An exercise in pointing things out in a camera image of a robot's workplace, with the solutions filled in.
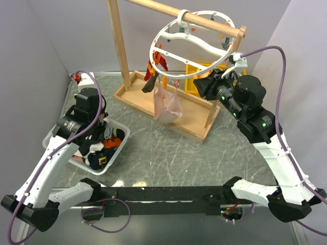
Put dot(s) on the pale pink sock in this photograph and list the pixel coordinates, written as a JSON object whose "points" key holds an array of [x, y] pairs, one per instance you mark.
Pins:
{"points": [[167, 107]]}

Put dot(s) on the dark brown sock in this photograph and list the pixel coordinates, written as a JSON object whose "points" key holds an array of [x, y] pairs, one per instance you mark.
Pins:
{"points": [[150, 84]]}

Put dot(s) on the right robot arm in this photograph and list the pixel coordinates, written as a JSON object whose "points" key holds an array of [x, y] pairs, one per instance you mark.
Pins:
{"points": [[289, 200]]}

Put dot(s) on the navy sock with buckle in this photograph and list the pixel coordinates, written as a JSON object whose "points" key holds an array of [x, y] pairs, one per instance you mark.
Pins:
{"points": [[99, 159]]}

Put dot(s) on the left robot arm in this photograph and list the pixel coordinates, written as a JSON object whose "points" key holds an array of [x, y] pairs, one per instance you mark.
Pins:
{"points": [[33, 203]]}

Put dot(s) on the orange sock in basket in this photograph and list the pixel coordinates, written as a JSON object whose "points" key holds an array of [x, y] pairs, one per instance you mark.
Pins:
{"points": [[112, 143]]}

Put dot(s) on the yellow plastic tray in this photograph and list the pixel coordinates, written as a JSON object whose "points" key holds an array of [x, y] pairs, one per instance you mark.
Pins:
{"points": [[189, 85]]}

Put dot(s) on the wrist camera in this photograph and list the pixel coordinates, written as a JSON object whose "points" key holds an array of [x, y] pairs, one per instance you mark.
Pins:
{"points": [[84, 81], [237, 64]]}

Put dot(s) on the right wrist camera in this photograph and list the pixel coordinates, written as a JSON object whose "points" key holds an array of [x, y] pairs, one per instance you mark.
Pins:
{"points": [[237, 64]]}

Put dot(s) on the wooden drying rack stand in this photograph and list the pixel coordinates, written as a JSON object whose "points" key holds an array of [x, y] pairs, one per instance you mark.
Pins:
{"points": [[212, 31]]}

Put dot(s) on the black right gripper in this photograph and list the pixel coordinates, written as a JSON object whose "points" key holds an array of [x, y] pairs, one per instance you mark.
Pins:
{"points": [[207, 86]]}

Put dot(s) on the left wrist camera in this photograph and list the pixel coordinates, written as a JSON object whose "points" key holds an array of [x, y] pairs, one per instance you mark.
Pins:
{"points": [[84, 81]]}

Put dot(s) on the white plastic laundry basket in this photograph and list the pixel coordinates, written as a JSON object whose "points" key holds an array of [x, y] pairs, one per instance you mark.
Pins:
{"points": [[99, 150]]}

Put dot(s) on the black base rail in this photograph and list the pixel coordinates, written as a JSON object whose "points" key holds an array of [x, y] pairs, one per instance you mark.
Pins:
{"points": [[206, 200]]}

